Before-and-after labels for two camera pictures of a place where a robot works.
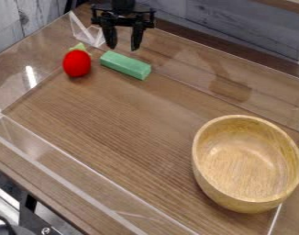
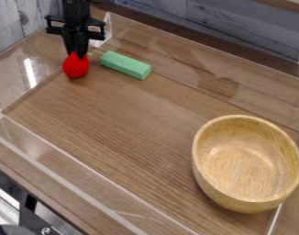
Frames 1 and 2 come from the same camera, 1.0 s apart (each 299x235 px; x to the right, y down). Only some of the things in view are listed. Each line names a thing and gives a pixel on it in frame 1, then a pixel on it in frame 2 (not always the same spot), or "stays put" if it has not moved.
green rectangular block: x=126 y=64 stays put
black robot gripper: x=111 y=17 → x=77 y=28
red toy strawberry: x=78 y=61 stays put
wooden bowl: x=247 y=163 stays put
